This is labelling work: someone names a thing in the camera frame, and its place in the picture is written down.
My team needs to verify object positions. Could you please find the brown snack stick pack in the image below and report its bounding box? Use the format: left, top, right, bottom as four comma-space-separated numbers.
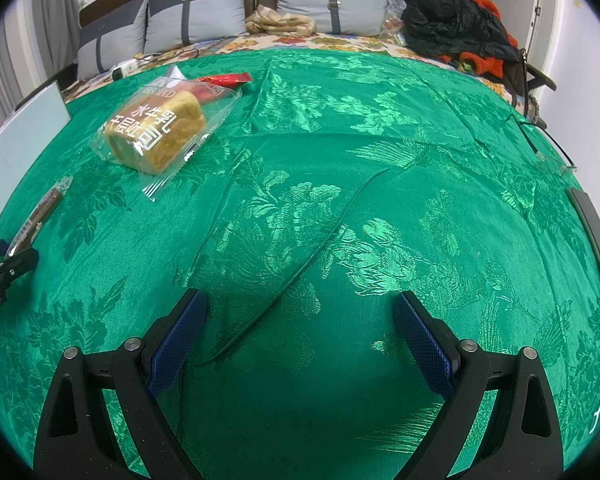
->
5, 176, 73, 258

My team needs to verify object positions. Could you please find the red snack packet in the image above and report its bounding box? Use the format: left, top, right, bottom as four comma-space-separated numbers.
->
197, 73, 252, 89

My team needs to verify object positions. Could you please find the floral bed sheet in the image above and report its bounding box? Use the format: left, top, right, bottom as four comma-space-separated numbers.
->
60, 34, 514, 105

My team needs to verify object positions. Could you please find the grey pillow far left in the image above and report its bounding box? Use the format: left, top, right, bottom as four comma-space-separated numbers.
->
76, 0, 149, 79

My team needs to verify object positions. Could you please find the packaged bread loaf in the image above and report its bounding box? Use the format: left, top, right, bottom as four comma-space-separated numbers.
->
91, 66, 243, 200

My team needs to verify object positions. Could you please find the black chair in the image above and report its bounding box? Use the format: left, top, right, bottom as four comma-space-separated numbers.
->
503, 49, 557, 127

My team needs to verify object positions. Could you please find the small white device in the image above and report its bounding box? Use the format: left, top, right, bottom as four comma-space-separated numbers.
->
110, 58, 138, 81

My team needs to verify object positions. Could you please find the beige folded cloth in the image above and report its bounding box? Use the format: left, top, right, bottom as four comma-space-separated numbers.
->
245, 4, 316, 38

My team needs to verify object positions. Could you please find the white storage box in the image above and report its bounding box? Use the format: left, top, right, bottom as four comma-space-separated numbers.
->
0, 82, 70, 214

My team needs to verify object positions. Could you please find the grey pillow middle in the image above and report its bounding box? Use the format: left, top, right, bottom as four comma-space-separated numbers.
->
145, 0, 246, 53

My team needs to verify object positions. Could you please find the grey curtain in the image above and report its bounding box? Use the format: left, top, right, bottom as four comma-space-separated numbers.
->
0, 0, 80, 127

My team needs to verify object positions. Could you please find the black jacket pile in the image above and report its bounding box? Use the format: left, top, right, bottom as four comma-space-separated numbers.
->
401, 0, 522, 64

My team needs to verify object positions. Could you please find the white door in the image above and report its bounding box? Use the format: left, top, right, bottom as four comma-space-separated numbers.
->
492, 0, 557, 72

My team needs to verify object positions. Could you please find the green floral bedspread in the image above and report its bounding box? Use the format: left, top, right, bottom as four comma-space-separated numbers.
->
0, 49, 600, 479

